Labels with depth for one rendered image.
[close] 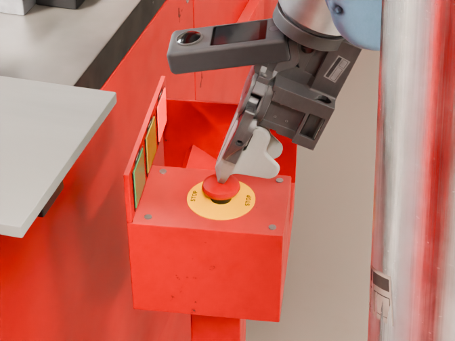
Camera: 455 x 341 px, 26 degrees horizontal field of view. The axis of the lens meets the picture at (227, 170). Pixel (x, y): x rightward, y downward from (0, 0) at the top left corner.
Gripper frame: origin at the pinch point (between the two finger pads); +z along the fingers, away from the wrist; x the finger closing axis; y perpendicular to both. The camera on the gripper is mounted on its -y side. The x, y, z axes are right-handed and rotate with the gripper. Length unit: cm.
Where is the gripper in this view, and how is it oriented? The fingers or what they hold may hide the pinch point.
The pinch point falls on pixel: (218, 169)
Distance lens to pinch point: 101.7
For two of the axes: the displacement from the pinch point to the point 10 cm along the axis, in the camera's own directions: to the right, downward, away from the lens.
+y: 9.3, 3.5, 1.0
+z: -3.4, 7.4, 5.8
